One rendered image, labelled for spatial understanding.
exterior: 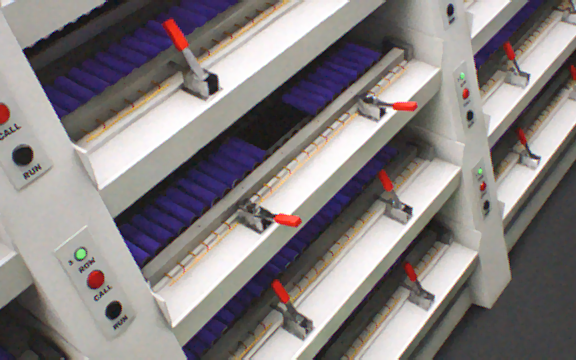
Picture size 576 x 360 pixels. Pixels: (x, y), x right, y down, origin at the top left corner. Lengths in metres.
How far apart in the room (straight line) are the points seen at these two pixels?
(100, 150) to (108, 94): 0.07
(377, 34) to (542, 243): 0.64
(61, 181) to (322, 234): 0.52
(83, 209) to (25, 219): 0.06
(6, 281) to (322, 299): 0.51
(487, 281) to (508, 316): 0.08
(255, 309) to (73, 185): 0.41
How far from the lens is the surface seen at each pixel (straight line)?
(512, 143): 1.59
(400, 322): 1.27
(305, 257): 1.08
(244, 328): 1.01
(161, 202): 0.94
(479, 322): 1.46
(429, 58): 1.17
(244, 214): 0.90
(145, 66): 0.84
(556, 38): 1.62
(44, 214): 0.70
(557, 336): 1.42
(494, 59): 1.49
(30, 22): 0.68
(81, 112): 0.79
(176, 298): 0.85
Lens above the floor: 1.05
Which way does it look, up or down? 31 degrees down
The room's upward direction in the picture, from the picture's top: 20 degrees counter-clockwise
